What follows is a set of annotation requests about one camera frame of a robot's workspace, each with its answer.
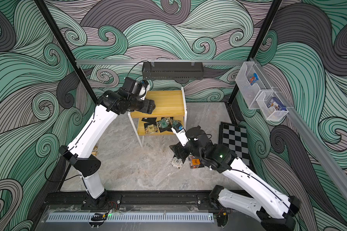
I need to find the black frame post right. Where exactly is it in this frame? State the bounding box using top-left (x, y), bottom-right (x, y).
top-left (229, 0), bottom-right (283, 100)

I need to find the white slotted cable duct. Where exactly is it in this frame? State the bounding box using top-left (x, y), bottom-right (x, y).
top-left (45, 212), bottom-right (215, 223)

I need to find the black barcode tea bag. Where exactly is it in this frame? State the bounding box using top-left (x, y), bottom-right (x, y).
top-left (141, 117), bottom-right (157, 125)

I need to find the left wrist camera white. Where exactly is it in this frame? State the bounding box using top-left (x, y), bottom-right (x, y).
top-left (137, 80), bottom-right (150, 100)

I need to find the aluminium wall rail right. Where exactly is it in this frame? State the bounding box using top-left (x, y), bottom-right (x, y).
top-left (250, 58), bottom-right (347, 201)

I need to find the small brass object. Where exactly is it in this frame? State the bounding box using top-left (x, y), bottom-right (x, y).
top-left (92, 146), bottom-right (98, 156)

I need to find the black frame post left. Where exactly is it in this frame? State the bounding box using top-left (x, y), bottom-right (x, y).
top-left (34, 0), bottom-right (97, 103)

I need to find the white metal wooden shelf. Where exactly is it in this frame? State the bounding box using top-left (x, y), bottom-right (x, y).
top-left (128, 88), bottom-right (188, 147)

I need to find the black frame post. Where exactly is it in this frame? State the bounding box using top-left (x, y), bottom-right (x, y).
top-left (34, 0), bottom-right (97, 103)
top-left (229, 0), bottom-right (283, 100)

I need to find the clear wall bin upper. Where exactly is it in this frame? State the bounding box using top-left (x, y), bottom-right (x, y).
top-left (236, 62), bottom-right (267, 109)

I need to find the clear wall bin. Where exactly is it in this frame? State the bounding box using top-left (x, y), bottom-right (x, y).
top-left (236, 62), bottom-right (267, 109)
top-left (256, 90), bottom-right (289, 122)

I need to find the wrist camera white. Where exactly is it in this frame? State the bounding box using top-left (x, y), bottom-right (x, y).
top-left (137, 80), bottom-right (150, 100)
top-left (172, 126), bottom-right (189, 146)

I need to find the clear wall bin lower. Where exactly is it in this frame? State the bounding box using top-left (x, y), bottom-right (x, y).
top-left (256, 90), bottom-right (289, 122)

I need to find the aluminium wall rail back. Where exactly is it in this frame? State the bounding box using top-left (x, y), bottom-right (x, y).
top-left (75, 59), bottom-right (248, 66)

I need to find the black chessboard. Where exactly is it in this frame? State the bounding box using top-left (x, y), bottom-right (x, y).
top-left (218, 122), bottom-right (254, 171)

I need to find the green label tea bag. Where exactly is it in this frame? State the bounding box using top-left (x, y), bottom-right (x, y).
top-left (157, 117), bottom-right (173, 132)

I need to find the black wire mesh basket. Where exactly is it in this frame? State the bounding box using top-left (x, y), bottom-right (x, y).
top-left (142, 61), bottom-right (204, 80)

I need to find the yellow label tea bag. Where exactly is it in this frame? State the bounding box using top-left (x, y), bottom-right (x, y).
top-left (144, 123), bottom-right (159, 134)

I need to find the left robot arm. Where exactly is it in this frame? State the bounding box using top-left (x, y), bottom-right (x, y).
top-left (59, 77), bottom-right (155, 204)

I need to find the aluminium wall rail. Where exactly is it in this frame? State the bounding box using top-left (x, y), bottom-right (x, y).
top-left (75, 59), bottom-right (248, 66)
top-left (250, 58), bottom-right (347, 201)

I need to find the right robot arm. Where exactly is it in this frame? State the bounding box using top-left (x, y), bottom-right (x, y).
top-left (170, 123), bottom-right (301, 231)

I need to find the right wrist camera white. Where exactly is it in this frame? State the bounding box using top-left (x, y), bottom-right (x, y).
top-left (172, 126), bottom-right (189, 146)

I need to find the orange label tea bag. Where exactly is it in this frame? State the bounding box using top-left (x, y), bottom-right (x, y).
top-left (188, 156), bottom-right (204, 169)

